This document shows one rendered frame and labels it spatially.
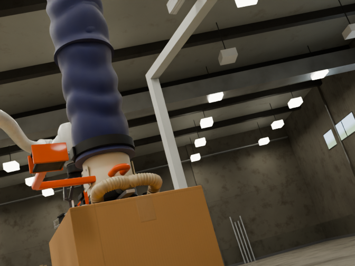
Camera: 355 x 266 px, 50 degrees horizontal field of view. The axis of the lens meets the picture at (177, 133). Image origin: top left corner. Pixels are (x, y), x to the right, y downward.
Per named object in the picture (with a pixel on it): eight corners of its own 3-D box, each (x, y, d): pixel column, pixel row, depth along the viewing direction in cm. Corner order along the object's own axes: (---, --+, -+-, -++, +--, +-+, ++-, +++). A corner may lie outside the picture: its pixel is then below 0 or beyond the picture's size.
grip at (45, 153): (69, 160, 97) (66, 142, 99) (33, 163, 93) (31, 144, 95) (63, 170, 104) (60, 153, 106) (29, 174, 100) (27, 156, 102)
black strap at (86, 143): (143, 141, 136) (141, 131, 137) (79, 146, 125) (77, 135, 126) (123, 163, 154) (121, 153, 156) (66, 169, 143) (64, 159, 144)
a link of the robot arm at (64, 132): (89, 151, 180) (70, 160, 187) (83, 121, 185) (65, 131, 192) (71, 148, 171) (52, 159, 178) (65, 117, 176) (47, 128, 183)
